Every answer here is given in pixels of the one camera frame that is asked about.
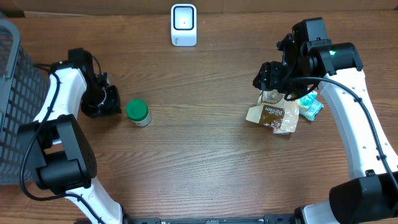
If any white barcode scanner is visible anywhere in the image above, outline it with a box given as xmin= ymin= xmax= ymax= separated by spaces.
xmin=170 ymin=3 xmax=197 ymax=47

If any green lid jar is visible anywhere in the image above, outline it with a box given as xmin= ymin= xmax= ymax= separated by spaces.
xmin=126 ymin=99 xmax=152 ymax=127

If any teal wet wipes pack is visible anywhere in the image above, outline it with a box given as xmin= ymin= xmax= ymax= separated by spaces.
xmin=299 ymin=100 xmax=324 ymax=121

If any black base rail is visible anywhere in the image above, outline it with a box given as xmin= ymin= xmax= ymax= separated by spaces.
xmin=131 ymin=214 xmax=301 ymax=224

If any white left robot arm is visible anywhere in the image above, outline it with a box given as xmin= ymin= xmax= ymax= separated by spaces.
xmin=17 ymin=48 xmax=130 ymax=223

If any green Kleenex tissue pack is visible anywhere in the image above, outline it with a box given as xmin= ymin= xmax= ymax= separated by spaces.
xmin=298 ymin=90 xmax=318 ymax=111

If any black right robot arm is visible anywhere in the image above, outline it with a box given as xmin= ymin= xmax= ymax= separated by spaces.
xmin=252 ymin=17 xmax=397 ymax=223

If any dark plastic mesh basket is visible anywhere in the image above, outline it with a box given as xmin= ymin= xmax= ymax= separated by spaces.
xmin=1 ymin=19 xmax=50 ymax=185

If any dried mushroom pouch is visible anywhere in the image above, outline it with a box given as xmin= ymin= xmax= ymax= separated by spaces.
xmin=246 ymin=90 xmax=299 ymax=134

